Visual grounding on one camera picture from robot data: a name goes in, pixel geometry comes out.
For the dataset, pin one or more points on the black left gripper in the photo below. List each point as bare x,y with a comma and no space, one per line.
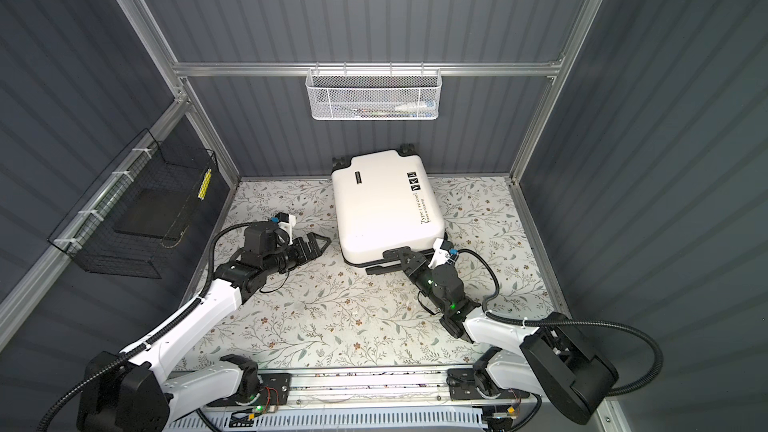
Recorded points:
302,250

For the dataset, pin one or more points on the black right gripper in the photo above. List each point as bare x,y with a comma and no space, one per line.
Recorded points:
419,265

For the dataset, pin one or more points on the white hard-shell suitcase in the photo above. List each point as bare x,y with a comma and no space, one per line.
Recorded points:
383,201

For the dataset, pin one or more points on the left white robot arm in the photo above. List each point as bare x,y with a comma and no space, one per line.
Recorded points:
134,390

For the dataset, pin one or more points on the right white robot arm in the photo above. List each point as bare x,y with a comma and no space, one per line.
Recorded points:
556,362

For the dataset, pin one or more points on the yellow tag on basket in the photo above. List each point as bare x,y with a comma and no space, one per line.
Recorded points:
204,184

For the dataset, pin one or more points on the toothpaste tube in basket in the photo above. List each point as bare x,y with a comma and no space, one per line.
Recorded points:
417,107

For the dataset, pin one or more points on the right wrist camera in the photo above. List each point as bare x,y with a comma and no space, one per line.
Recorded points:
444,253

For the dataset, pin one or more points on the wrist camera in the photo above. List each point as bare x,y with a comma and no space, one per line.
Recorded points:
444,253
270,236

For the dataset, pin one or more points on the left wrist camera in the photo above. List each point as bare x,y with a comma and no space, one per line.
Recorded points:
270,236

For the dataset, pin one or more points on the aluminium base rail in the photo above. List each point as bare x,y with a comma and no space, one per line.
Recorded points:
384,384

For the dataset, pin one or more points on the white wire mesh basket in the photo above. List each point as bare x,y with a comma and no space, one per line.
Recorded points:
349,97

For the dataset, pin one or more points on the white vented cable duct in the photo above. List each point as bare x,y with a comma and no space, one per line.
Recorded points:
439,418

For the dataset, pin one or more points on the black wire mesh basket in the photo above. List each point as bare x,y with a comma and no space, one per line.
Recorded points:
135,221

